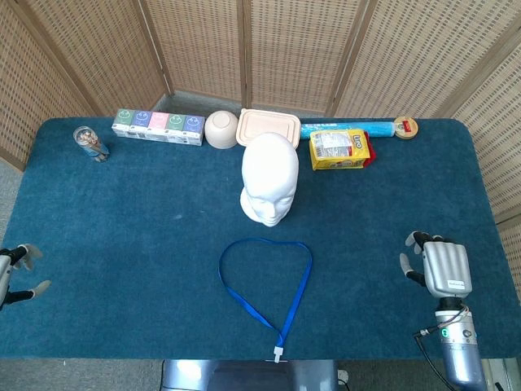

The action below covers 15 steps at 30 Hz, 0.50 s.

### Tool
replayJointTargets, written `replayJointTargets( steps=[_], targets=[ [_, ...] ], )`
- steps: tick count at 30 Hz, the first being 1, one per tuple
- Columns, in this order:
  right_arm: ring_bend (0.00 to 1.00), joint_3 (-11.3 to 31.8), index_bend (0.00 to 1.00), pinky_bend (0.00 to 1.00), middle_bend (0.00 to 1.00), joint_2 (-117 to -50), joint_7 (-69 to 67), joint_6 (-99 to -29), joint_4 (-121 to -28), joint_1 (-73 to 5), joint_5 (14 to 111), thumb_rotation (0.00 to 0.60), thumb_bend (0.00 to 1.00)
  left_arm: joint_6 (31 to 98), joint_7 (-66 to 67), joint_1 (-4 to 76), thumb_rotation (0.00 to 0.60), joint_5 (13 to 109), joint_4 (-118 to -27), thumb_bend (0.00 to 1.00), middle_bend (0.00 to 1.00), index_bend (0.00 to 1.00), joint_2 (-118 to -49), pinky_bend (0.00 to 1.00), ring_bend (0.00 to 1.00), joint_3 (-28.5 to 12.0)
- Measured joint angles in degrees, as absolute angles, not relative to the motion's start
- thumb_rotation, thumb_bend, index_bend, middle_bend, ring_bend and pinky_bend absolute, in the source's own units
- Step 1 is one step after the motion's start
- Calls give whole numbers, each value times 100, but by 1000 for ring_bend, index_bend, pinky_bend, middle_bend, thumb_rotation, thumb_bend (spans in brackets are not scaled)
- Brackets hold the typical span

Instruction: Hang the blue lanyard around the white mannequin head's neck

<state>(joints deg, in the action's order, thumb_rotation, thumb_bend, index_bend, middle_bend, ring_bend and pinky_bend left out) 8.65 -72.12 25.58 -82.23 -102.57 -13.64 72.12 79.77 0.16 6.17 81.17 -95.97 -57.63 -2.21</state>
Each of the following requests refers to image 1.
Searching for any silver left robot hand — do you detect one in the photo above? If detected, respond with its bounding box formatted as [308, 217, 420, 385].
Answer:
[0, 243, 52, 313]

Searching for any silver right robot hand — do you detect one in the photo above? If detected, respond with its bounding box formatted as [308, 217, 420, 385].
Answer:
[399, 231, 473, 295]

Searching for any blue lanyard strap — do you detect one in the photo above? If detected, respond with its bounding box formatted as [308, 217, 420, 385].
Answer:
[218, 239, 314, 365]

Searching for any teal table mat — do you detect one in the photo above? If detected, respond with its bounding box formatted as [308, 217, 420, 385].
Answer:
[0, 116, 521, 362]

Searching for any red snack packet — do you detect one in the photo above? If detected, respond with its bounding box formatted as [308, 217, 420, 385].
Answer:
[363, 130, 378, 168]

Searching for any yellow snack bag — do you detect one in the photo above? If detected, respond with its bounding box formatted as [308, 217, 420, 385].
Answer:
[309, 129, 370, 171]

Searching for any clear jar with sticks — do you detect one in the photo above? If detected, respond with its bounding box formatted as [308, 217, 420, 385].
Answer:
[72, 125, 111, 163]

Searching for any light blue roll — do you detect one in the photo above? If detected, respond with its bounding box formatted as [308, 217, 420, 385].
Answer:
[300, 119, 396, 141]

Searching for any white foam mannequin head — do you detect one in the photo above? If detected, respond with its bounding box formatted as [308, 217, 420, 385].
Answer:
[239, 132, 300, 228]

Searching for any multicolour tissue pack row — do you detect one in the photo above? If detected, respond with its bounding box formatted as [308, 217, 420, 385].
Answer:
[111, 108, 206, 147]

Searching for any beige lidded food container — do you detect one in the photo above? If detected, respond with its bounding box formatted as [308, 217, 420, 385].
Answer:
[235, 108, 302, 148]

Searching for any grey robot torso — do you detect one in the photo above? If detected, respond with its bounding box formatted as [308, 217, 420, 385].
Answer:
[161, 358, 341, 391]

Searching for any woven bamboo folding screen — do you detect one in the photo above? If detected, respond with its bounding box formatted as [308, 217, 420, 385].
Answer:
[0, 0, 521, 305]

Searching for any beige upturned bowl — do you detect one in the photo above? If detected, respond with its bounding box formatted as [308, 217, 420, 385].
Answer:
[204, 110, 239, 149]

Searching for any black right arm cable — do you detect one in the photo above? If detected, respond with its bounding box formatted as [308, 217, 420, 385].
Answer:
[414, 324, 453, 389]

